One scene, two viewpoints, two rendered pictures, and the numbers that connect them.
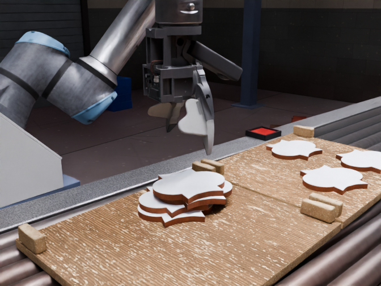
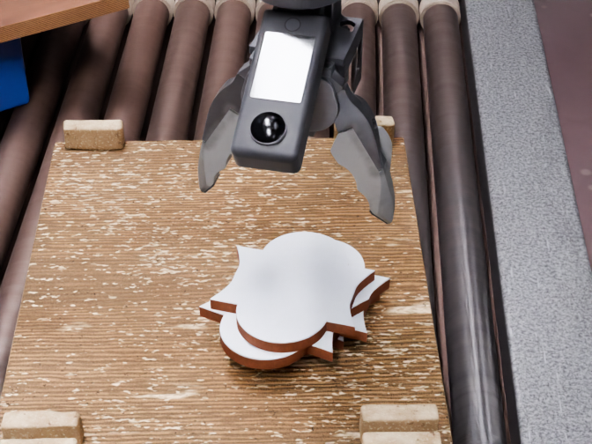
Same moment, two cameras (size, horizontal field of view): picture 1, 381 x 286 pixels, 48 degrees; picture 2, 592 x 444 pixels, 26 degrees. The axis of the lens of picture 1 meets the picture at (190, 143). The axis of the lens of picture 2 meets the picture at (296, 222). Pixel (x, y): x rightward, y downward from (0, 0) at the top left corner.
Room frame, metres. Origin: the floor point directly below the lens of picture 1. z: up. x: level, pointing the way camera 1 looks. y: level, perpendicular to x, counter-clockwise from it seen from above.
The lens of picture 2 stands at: (1.27, -0.56, 1.67)
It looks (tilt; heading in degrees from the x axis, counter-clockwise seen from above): 38 degrees down; 135
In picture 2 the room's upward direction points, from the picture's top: straight up
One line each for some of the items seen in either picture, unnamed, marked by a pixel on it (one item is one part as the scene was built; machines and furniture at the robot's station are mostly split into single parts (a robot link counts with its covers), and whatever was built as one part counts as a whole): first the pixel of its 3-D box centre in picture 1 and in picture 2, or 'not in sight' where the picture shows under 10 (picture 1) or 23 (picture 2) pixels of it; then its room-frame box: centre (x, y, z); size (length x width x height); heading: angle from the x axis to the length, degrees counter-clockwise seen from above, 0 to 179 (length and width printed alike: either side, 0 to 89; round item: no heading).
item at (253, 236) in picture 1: (183, 234); (226, 278); (0.62, 0.01, 0.93); 0.41 x 0.35 x 0.02; 136
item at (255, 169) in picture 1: (310, 168); not in sight; (0.92, -0.28, 0.93); 0.41 x 0.35 x 0.02; 136
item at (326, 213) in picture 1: (317, 209); (41, 430); (0.67, -0.22, 0.95); 0.06 x 0.02 x 0.03; 46
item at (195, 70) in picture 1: (175, 64); (302, 39); (0.70, 0.02, 1.20); 0.09 x 0.08 x 0.12; 119
